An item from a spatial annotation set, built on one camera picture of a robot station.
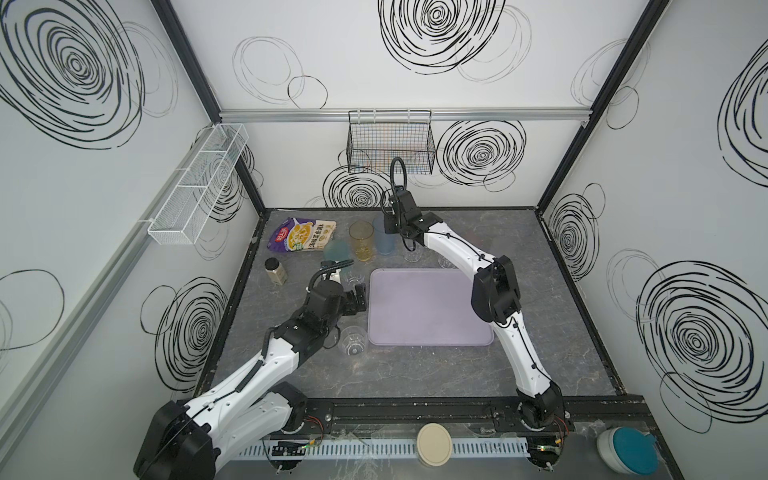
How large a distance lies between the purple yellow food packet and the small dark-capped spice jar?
0.40 feet

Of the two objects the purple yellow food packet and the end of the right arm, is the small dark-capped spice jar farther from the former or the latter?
the end of the right arm

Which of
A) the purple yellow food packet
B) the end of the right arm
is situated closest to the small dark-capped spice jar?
the purple yellow food packet

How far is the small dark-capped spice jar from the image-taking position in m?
0.95

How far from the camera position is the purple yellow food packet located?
1.09 m
